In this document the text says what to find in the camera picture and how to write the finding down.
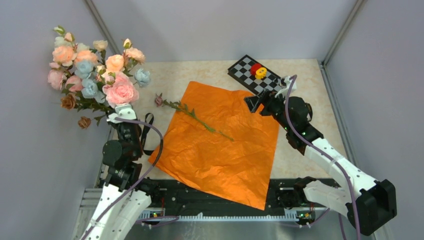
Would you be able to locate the pink flower stem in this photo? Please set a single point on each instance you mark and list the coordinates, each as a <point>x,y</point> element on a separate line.
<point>119,90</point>

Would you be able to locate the orange wrapping paper sheet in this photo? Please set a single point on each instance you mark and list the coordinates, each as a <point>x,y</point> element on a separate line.
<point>225,150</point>

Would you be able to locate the peach flower stem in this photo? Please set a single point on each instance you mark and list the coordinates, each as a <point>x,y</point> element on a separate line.
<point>113,64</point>
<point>67,53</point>
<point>133,53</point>

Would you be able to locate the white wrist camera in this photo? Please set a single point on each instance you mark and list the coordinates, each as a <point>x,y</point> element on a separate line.
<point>288,85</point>
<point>122,113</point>

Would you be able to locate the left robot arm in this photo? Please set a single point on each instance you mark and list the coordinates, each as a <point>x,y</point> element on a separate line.
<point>125,193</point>

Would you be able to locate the brown flower stem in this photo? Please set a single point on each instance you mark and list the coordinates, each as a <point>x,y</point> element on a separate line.
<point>75,101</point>

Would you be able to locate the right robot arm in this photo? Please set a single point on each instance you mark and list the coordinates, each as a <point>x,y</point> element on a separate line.
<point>366,202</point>

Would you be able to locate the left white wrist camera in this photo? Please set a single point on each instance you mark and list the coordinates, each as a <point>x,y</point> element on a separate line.
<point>122,113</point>

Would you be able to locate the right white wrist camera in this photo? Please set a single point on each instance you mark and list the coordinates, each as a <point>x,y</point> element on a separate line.
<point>288,85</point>

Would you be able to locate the mauve bud flower stem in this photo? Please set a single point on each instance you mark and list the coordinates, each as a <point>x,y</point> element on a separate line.
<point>183,108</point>

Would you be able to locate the pink and white flower stems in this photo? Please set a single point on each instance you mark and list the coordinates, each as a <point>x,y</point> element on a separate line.
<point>60,77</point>

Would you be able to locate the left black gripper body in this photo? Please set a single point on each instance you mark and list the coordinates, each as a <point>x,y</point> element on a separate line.
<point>130,132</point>

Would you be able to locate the red round toy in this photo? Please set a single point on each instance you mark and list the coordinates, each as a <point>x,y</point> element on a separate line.
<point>254,68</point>

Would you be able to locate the blue flower stem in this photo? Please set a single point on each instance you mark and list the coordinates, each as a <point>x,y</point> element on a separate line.
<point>92,81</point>

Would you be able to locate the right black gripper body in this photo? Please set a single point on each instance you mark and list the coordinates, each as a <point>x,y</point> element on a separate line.
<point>274,107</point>

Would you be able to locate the yellow ring toy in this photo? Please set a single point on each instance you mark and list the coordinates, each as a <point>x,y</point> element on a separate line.
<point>260,73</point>

